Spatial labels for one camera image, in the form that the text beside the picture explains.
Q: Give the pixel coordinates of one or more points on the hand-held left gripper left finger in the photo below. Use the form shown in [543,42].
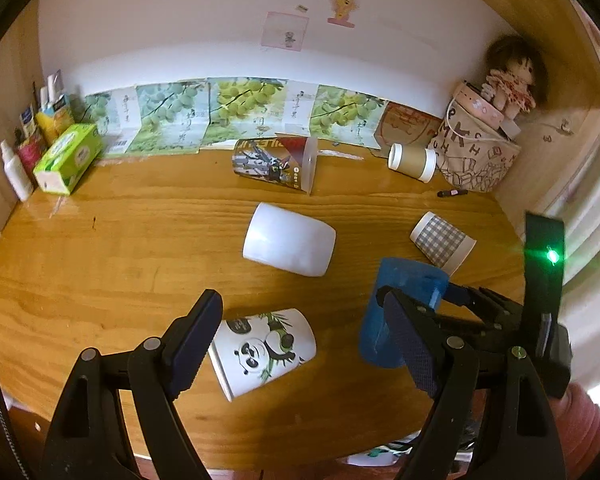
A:
[197,347]

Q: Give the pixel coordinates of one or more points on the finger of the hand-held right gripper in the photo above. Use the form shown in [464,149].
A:
[490,315]

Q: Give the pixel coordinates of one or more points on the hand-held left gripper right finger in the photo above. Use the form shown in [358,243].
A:
[416,355]

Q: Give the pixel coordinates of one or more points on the blue cup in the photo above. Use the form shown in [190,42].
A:
[410,285]

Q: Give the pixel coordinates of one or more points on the person's right forearm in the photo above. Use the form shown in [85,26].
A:
[582,425]

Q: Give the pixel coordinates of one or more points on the white panda print cup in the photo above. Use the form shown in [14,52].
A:
[265,350]

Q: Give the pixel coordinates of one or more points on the grey checkered paper cup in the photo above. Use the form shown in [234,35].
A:
[442,242]

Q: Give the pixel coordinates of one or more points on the plain white cup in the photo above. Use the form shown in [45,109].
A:
[290,238]

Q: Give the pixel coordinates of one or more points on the brown cup with white lid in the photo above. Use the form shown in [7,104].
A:
[412,161]

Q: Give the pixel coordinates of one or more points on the clear robot print cup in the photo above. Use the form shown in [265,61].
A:
[272,160]

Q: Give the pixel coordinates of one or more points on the dark marker pen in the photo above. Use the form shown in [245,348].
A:
[452,193]

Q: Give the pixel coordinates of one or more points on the letter print fabric bag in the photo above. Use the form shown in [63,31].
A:
[475,160]

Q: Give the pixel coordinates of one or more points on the brown cardboard piece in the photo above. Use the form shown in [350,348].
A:
[407,127]

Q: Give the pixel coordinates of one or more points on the pink round box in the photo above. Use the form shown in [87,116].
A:
[475,105]

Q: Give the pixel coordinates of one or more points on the white paper strip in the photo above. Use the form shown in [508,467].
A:
[340,154]

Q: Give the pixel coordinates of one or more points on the brown-haired doll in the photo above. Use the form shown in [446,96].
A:
[515,80]

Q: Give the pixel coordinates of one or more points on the green tissue box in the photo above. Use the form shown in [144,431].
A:
[67,157]

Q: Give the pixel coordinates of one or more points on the white spray bottle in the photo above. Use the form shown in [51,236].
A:
[16,170]

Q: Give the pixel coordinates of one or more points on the red small box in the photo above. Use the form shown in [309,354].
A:
[30,152]

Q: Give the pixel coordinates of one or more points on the white tube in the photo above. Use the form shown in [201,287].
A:
[50,90]

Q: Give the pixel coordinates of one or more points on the pink wall note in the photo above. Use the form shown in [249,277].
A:
[286,31]

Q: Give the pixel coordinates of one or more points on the yellow cartoon wall sticker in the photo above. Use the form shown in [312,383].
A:
[344,10]

